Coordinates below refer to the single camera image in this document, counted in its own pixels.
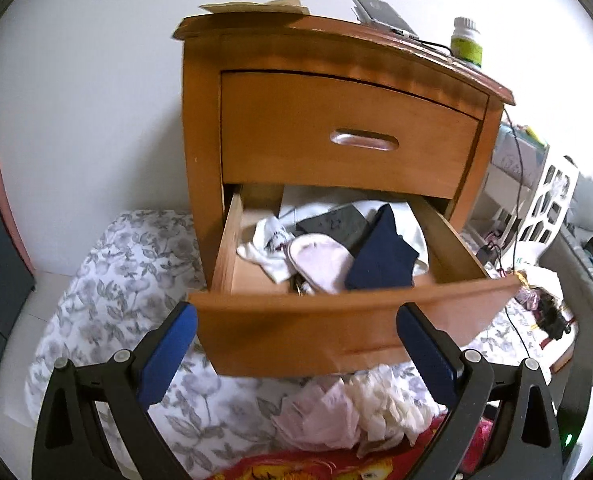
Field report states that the wooden nightstand drawer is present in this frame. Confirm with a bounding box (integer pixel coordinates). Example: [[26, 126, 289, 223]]
[[219, 70, 492, 202], [188, 182, 523, 379]]

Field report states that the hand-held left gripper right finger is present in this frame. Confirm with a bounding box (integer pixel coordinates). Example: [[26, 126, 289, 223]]
[[396, 302, 565, 480]]

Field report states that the black cable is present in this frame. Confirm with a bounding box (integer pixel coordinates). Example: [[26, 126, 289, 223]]
[[405, 33, 535, 362]]

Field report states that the grey padded sofa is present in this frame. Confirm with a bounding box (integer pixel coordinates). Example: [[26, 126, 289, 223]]
[[540, 156, 593, 397]]

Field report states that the dark grey underwear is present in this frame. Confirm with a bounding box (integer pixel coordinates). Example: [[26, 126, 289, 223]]
[[295, 201, 373, 247]]

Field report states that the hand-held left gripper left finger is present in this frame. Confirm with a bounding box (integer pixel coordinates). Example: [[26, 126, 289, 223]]
[[31, 302, 200, 480]]

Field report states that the black power adapter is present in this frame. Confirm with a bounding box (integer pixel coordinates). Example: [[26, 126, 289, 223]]
[[477, 241, 503, 267]]

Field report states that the dark blue cabinet panel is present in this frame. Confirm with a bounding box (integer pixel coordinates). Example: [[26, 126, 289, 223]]
[[0, 164, 38, 407]]

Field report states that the grey floral bedsheet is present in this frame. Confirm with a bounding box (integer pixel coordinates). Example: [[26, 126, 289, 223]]
[[23, 209, 553, 477]]

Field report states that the grey smartphone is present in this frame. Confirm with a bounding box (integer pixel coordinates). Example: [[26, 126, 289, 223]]
[[349, 0, 422, 41]]

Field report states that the thick pink underwear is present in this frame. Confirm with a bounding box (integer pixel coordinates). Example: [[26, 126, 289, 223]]
[[285, 234, 358, 297]]

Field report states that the plain white garment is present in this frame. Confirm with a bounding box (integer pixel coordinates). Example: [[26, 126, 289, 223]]
[[280, 199, 430, 277]]

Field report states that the grey printed box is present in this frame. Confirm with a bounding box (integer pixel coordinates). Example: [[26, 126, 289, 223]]
[[493, 126, 550, 187]]

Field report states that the pink board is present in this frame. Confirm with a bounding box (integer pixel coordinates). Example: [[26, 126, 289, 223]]
[[0, 154, 38, 277]]

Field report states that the cream lace underwear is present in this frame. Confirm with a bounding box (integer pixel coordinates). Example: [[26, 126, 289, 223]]
[[345, 364, 443, 457]]

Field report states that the beige paper sheet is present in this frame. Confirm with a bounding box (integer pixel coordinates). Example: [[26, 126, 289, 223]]
[[198, 0, 312, 17]]

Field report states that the white cutout organizer rack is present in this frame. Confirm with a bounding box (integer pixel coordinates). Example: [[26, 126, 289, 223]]
[[467, 121, 580, 262]]

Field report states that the black knit item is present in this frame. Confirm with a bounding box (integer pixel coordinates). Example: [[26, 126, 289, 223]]
[[537, 294, 573, 339]]

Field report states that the navy blue underwear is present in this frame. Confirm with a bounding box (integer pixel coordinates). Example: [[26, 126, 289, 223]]
[[345, 204, 420, 292]]

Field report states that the wooden nightstand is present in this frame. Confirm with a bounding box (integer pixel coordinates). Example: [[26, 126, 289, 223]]
[[170, 11, 518, 292]]

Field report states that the pile of small packets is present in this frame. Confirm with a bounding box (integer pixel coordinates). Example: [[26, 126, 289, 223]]
[[517, 286, 543, 312]]

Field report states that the white bottle green label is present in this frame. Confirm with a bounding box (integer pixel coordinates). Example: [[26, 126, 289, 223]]
[[449, 15, 484, 69]]

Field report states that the white cartoon print underwear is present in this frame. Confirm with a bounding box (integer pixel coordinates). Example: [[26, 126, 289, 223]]
[[235, 216, 303, 284]]

